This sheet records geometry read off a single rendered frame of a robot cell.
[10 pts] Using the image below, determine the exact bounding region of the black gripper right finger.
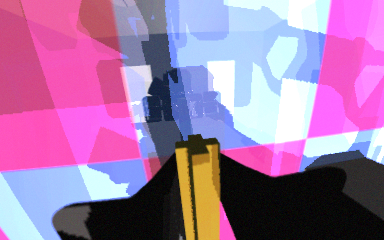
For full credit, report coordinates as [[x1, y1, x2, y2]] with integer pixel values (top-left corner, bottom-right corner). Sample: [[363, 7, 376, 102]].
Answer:
[[220, 153, 347, 240]]

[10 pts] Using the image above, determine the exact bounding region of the yellow octagonal bar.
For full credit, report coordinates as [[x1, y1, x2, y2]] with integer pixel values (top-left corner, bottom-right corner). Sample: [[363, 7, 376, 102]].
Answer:
[[175, 134, 221, 240]]

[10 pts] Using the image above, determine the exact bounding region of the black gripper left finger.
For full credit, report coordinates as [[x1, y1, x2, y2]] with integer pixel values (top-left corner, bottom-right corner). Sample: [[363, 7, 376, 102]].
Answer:
[[51, 151, 182, 240]]

